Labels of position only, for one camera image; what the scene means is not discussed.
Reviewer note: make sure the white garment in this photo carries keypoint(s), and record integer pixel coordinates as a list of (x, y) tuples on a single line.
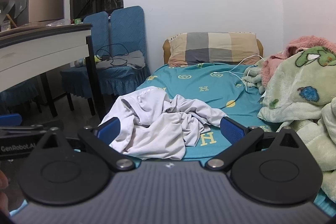
[(157, 134)]

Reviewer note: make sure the pink plush blanket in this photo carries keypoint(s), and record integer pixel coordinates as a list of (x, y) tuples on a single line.
[(273, 66)]

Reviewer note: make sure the teal printed bed sheet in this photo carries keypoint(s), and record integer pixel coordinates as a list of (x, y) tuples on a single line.
[(204, 82)]

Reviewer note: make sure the green tape roll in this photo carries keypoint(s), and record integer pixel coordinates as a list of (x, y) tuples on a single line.
[(78, 21)]

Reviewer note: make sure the green plush blanket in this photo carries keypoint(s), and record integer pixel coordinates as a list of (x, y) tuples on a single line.
[(294, 87)]

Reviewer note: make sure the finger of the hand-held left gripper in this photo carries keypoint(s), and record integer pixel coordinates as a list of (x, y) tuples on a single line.
[(10, 119)]

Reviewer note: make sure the brown cushion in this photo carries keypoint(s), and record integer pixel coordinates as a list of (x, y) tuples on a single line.
[(165, 52)]

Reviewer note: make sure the plaid pillow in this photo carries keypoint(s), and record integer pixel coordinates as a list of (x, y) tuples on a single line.
[(210, 48)]

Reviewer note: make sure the blue covered chair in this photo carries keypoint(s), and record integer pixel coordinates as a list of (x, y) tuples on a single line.
[(95, 29), (128, 29), (18, 95)]

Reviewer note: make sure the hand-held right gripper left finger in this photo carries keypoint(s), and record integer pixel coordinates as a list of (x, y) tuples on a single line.
[(109, 130)]

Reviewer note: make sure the plush toy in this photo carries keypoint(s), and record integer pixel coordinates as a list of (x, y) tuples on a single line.
[(81, 62)]

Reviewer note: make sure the person's left hand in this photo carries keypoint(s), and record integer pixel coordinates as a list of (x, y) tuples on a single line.
[(3, 182)]

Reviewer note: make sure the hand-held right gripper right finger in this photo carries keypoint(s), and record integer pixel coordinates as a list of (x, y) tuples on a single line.
[(232, 130)]

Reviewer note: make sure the clear plastic bag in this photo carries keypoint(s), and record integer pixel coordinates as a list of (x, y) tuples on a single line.
[(56, 22)]

